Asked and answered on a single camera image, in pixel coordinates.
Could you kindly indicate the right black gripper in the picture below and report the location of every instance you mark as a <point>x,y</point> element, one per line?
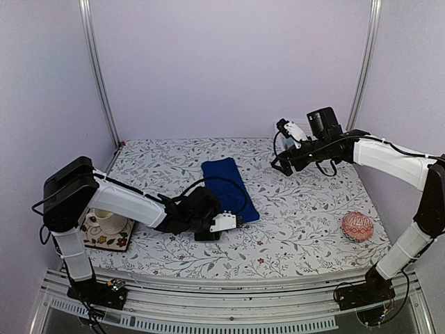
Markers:
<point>285,158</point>

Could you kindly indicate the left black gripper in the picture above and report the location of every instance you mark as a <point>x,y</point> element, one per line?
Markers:
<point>208,238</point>

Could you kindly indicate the dark blue towel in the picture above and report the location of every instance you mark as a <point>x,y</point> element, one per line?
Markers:
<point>223,178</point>

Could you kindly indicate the light blue orange dotted towel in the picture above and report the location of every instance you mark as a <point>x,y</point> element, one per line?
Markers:
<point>287,143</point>

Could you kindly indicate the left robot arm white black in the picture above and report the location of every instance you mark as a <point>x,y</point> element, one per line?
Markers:
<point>79,187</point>

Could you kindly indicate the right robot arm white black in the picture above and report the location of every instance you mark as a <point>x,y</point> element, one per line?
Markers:
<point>394,200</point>

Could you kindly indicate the floral patterned tablecloth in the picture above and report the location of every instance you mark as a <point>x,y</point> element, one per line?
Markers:
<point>296,235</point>

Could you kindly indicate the cream ribbed mug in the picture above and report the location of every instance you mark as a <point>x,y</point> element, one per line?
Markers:
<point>108,222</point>

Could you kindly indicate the red white patterned bowl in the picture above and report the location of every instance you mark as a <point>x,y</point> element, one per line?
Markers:
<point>357,226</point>

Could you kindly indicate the floral square coaster tile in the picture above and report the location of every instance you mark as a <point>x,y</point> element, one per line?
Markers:
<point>94,237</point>

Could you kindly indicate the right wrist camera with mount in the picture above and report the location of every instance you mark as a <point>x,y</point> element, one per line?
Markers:
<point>290,130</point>

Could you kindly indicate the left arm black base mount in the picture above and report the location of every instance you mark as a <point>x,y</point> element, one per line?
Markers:
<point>112,294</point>

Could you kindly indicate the front aluminium rail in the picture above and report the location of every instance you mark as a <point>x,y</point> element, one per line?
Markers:
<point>162,304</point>

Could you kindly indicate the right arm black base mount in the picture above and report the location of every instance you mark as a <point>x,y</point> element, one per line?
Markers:
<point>374,289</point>

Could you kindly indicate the right aluminium frame post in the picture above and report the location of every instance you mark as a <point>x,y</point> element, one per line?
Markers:
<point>371,37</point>

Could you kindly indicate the aluminium frame post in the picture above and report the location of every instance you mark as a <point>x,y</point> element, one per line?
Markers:
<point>91,44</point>
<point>371,37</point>

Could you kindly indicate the left aluminium frame post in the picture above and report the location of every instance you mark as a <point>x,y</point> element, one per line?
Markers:
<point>91,44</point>

